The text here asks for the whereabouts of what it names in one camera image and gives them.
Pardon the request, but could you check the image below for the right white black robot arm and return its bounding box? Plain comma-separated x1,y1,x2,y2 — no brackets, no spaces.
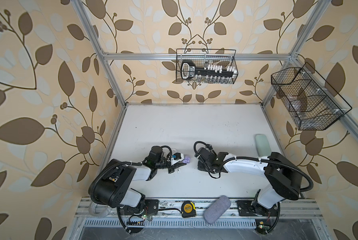
194,141,314,216

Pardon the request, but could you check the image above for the yellow black tape measure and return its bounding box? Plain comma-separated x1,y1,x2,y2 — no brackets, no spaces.
181,201,197,218

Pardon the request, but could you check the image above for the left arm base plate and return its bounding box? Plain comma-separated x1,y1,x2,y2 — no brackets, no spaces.
119,199,159,216

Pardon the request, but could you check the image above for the back black wire basket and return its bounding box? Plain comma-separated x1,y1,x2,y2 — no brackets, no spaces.
175,48,239,85

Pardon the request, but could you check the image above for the green glasses case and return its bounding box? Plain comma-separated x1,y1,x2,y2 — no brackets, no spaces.
255,134,272,157

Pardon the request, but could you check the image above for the grey fabric glasses case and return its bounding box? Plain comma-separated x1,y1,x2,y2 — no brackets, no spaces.
203,196,231,225

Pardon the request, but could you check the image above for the aluminium frame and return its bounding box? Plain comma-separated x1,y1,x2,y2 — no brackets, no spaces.
81,1,358,240

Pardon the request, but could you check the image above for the right black wire basket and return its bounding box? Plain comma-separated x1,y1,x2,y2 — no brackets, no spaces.
271,62,353,131

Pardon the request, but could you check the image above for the black wire basket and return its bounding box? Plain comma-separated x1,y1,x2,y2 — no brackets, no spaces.
175,48,239,85
271,62,353,131

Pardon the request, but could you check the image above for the black socket holder rail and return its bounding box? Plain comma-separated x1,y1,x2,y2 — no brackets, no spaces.
178,60,238,81

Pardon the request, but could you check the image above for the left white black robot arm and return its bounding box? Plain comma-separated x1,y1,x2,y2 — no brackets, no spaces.
88,146,190,211

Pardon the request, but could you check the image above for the purple earbud charging case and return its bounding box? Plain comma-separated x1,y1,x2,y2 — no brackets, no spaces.
182,156,191,164

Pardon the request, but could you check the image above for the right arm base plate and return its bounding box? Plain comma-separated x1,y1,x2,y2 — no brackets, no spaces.
236,200,281,218

